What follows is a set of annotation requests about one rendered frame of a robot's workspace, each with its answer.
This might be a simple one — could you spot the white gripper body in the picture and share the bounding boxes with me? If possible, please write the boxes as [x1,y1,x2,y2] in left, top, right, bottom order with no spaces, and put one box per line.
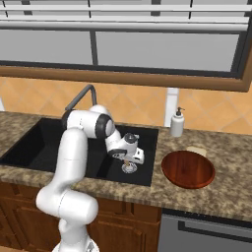
[121,147,146,165]

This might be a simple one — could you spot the red-brown wooden bowl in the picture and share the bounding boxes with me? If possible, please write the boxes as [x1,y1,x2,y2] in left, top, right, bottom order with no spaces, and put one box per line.
[160,150,217,190]

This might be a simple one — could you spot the grey sink tap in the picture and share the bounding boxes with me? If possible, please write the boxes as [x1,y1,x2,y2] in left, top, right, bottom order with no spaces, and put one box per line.
[64,84,98,113]

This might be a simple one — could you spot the black sink basin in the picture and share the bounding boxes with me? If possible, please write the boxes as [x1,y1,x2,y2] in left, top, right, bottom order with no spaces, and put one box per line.
[0,117,159,188]

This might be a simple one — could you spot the white soap dispenser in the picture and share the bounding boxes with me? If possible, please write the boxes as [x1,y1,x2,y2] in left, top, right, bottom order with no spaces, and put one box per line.
[169,106,186,139]

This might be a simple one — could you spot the beige sponge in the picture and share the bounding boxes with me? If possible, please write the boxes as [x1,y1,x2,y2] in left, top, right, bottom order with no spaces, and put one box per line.
[185,146,208,158]

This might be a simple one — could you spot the brown wooden cupboard run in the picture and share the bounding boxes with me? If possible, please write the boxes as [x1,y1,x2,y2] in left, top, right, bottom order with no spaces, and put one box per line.
[0,181,162,252]

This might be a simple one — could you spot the brown-framed window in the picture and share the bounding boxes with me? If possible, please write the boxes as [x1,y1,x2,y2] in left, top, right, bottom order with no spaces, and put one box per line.
[0,0,252,94]

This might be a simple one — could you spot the grey dishwasher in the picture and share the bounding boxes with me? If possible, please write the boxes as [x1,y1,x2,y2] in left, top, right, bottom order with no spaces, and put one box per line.
[157,208,252,252]

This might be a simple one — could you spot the white window blinds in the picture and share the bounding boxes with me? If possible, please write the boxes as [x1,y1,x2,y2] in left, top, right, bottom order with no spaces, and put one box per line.
[0,0,252,33]

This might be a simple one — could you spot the white wall post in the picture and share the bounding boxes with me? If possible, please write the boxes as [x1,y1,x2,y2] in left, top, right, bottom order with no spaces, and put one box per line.
[163,87,180,129]

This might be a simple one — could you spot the dark dishwasher handle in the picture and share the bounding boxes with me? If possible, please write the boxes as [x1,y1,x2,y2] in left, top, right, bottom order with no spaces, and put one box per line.
[177,220,252,244]

